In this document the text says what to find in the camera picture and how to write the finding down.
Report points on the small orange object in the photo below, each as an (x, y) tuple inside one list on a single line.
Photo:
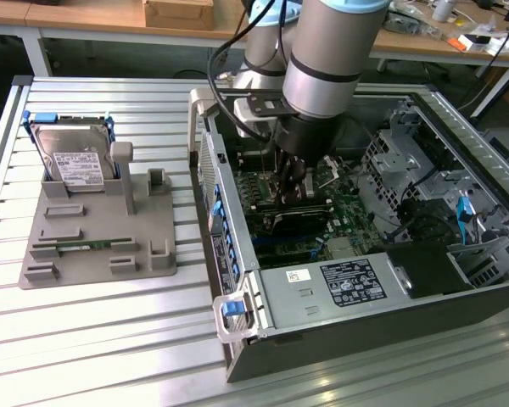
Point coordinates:
[(454, 43)]

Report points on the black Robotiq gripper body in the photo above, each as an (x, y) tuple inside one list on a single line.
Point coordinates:
[(309, 135)]

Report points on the green Dell motherboard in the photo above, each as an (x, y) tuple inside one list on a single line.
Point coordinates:
[(348, 199)]

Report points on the brown cardboard box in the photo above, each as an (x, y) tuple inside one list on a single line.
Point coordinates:
[(178, 15)]

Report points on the blue case latch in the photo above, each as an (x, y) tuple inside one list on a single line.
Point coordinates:
[(232, 307)]

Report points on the hard disk in blue carrier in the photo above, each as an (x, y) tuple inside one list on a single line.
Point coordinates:
[(74, 152)]

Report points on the green RAM stick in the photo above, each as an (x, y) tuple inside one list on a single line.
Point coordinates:
[(85, 244)]

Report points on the grey plastic parts rack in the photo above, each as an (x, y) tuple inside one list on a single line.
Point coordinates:
[(97, 212)]

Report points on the metal socket cover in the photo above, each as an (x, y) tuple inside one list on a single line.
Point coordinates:
[(333, 169)]

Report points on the metal disk bay cage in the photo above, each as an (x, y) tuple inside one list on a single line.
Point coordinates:
[(390, 165)]

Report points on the silver chipset heatsink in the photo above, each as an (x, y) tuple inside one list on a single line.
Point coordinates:
[(342, 249)]

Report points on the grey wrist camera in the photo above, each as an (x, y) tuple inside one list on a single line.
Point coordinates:
[(254, 123)]

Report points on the white bottle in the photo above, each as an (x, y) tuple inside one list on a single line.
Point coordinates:
[(443, 10)]

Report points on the Nvidia graphics card with bracket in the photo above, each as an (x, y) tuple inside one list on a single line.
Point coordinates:
[(301, 224)]

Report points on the grey electronic device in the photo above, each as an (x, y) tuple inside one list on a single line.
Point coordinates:
[(407, 23)]

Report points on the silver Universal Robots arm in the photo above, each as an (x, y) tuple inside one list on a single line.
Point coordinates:
[(331, 63)]

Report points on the CPU socket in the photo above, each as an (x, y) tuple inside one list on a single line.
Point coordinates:
[(271, 186)]

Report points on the wooden desk with white frame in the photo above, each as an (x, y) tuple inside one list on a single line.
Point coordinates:
[(89, 17)]

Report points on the open black PC case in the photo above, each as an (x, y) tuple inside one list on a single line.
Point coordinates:
[(322, 352)]

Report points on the blue slot retainer strip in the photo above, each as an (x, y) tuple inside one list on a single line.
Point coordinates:
[(217, 207)]

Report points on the grey power supply unit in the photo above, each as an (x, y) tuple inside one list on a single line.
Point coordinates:
[(297, 301)]

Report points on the thin metal locking lever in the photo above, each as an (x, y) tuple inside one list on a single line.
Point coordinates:
[(264, 165)]

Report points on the white device box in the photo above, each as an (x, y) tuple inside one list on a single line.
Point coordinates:
[(505, 46)]

